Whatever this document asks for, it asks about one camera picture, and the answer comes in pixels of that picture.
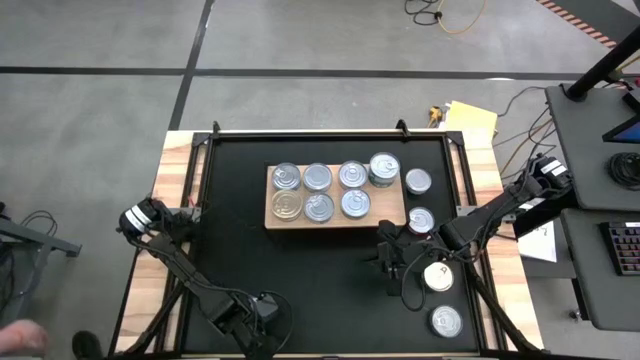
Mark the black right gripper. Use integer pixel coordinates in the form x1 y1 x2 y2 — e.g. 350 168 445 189
374 219 434 296

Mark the red can with silver lid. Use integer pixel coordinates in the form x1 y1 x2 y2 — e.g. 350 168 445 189
337 159 369 190
407 206 436 235

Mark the silver-lid can white green label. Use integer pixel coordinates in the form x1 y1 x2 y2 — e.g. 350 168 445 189
340 188 372 220
404 167 433 196

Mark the teal skipjack tuna can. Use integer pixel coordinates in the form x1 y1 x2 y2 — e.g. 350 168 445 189
368 151 402 186
369 174 401 190
272 161 303 192

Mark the blue can with silver lid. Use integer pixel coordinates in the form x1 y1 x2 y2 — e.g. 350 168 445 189
430 304 464 339
303 192 336 225

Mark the green Bumble Bee tuna can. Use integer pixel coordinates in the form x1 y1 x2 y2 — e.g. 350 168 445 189
302 162 334 195

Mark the wooden shelf with black legs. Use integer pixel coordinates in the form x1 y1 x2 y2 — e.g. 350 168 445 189
263 162 409 232

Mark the black table mat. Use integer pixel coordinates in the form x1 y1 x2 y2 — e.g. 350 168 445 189
187 134 481 354

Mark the white paper sheet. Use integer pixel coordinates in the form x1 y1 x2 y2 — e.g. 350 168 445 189
517 219 558 264

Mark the person's foot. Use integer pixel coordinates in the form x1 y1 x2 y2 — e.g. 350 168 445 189
71 329 105 360

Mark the yellow envelope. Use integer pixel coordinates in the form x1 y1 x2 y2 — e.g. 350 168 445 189
443 99 499 139

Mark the grey desk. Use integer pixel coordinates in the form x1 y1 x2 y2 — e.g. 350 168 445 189
543 82 640 211
559 207 640 332

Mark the black keyboard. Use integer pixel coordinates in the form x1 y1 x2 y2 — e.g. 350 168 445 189
598 219 640 277

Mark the person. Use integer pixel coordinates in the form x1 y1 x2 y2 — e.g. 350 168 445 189
0 318 50 359

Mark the grey metal stand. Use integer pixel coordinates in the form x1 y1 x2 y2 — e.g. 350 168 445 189
0 199 84 360

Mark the black tablet screen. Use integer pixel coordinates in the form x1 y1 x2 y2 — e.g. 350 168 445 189
601 113 640 145

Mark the black pole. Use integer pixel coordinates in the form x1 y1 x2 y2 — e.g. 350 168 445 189
564 24 640 103

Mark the silver metal bracket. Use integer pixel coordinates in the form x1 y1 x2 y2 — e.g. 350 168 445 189
455 204 481 222

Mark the coiled black cable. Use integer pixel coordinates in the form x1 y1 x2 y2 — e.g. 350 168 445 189
607 151 640 191

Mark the yellow cable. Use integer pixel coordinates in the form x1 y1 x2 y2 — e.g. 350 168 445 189
437 0 489 36

